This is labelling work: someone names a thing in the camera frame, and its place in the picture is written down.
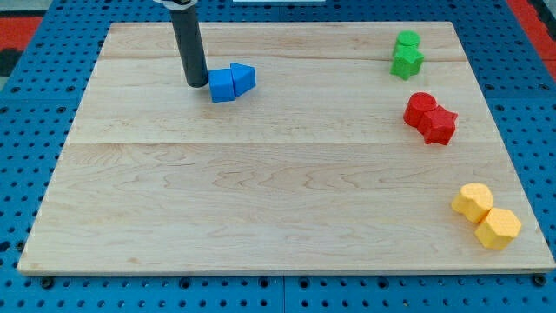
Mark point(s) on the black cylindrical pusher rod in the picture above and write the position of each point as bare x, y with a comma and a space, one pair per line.
185, 23

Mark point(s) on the white rod mount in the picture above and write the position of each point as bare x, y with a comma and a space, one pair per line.
176, 1

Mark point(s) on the green circle block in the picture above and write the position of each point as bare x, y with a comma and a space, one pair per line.
406, 39

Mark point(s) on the red circle block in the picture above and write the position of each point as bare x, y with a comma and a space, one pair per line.
418, 104

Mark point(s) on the blue cube block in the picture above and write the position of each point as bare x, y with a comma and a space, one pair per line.
221, 85

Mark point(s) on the blue triangle block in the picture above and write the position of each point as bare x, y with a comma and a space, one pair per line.
244, 78

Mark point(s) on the wooden board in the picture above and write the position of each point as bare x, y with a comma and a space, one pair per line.
312, 172

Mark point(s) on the green star block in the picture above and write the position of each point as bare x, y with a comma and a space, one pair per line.
406, 62

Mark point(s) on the red star block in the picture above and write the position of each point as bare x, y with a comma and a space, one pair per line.
438, 125

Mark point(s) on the yellow heart block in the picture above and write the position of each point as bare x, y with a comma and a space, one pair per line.
473, 201

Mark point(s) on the yellow hexagon block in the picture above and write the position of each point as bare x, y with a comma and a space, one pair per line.
498, 229

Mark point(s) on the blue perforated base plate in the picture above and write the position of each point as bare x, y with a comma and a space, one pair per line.
39, 101

